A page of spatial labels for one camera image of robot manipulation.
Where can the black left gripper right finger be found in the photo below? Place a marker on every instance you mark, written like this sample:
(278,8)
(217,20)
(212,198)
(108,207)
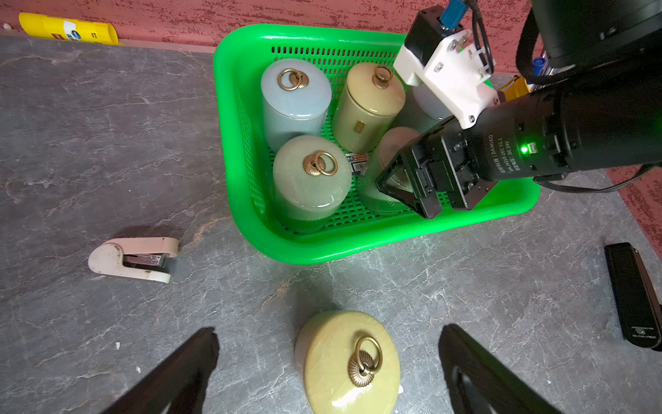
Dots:
(477,381)

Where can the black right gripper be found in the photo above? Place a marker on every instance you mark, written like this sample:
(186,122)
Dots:
(521,139)

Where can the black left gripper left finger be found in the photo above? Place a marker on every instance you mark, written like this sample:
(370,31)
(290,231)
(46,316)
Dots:
(177,385)

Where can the green tea canister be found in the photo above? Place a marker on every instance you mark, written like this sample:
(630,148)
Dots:
(312,177)
(369,195)

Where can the beige tea canister back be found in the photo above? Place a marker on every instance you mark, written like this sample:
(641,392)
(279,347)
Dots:
(371,99)

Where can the beige tea canister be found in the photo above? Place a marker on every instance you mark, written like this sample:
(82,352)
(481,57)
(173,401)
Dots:
(349,363)
(371,99)

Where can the grey-blue tea canister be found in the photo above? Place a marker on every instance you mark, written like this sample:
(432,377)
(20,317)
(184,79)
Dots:
(422,110)
(296,96)

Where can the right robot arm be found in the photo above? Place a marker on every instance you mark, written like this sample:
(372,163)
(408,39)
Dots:
(596,71)

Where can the green plastic basket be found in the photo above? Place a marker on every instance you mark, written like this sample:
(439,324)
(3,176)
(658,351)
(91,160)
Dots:
(239,62)

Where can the barcode sticker label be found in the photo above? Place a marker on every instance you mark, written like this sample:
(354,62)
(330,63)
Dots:
(358,163)

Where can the pink stapler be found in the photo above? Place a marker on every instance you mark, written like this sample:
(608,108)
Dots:
(135,258)

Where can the black stapler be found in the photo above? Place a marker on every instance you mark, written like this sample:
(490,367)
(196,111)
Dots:
(637,305)

